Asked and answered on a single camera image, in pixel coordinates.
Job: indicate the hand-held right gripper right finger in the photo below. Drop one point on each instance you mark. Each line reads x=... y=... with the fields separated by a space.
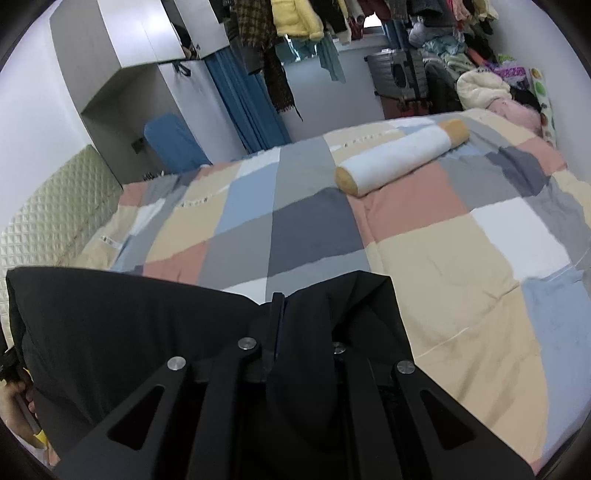
x=369 y=397

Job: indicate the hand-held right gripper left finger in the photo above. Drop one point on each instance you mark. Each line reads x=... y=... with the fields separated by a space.
x=264 y=357

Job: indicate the black puffer jacket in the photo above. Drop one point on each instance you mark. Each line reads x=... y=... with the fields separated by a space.
x=129 y=323

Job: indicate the pile of mixed clothes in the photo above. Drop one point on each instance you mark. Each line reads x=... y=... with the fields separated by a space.
x=461 y=46

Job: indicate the person's left hand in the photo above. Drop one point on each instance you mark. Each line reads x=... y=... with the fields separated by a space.
x=16 y=408

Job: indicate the cream quilted headboard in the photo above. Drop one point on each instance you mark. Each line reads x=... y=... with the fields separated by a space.
x=51 y=217

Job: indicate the patchwork checked quilt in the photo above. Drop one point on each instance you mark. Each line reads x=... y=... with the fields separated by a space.
x=438 y=258

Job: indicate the bolster pillow with white towel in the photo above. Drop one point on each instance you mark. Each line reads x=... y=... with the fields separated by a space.
x=397 y=154

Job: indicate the blue curtain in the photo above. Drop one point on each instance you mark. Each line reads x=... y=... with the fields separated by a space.
x=244 y=101

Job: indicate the dark red box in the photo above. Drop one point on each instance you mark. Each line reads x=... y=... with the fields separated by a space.
x=406 y=107

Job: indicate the brown houndstooth scarf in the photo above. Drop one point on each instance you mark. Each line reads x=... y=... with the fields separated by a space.
x=272 y=69

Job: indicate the teal hanging garment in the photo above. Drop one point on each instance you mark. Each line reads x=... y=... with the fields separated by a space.
x=330 y=60

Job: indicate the silver ribbed suitcase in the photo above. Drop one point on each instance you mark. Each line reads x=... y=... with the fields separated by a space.
x=397 y=74

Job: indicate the dark grey bag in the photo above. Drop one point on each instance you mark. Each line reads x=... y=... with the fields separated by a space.
x=441 y=87

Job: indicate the pink blanket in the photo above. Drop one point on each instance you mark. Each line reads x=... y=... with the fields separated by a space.
x=517 y=115

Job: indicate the cream plush coat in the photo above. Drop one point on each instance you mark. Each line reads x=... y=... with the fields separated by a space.
x=482 y=90

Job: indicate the grey wardrobe cabinet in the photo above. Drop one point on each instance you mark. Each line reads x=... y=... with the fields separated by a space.
x=120 y=50

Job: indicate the spotted white roll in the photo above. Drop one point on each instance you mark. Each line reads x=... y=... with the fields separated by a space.
x=545 y=106

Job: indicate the yellow fleece jacket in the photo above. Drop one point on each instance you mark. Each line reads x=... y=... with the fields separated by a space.
x=295 y=18

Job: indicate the purple patterned cloth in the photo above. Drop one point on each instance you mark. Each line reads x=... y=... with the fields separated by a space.
x=510 y=74

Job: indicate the black wall outlet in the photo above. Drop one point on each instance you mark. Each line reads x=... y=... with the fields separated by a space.
x=137 y=145

